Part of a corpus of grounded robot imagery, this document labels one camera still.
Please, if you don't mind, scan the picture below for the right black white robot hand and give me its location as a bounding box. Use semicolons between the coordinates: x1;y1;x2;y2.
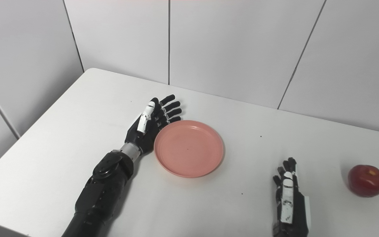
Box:
272;157;311;237

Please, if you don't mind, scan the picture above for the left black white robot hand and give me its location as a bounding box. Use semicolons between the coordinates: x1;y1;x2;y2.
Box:
125;94;182;155

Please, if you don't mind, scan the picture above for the pink round plate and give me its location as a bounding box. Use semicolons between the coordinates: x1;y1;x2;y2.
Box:
154;120;225;178

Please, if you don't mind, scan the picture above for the red apple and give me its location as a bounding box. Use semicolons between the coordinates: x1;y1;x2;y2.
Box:
347;165;379;198

